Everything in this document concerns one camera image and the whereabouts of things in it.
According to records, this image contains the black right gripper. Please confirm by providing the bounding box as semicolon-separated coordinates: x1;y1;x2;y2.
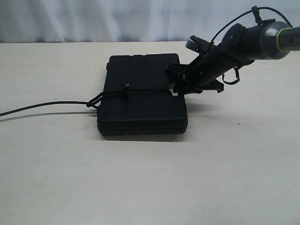
165;63;224;95

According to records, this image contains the black plastic carry case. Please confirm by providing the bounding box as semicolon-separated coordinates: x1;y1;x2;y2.
97;53;188;136

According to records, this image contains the black cord with loop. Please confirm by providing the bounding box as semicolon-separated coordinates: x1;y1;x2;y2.
0;82;172;118

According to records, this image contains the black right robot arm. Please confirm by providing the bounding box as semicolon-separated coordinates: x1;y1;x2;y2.
165;20;300;95

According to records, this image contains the white backdrop curtain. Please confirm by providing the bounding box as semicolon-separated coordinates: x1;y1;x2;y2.
0;0;300;43

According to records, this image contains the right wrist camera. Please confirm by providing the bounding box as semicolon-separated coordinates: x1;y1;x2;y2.
185;35;211;55

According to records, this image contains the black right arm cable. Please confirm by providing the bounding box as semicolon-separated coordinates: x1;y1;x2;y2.
210;6;293;85

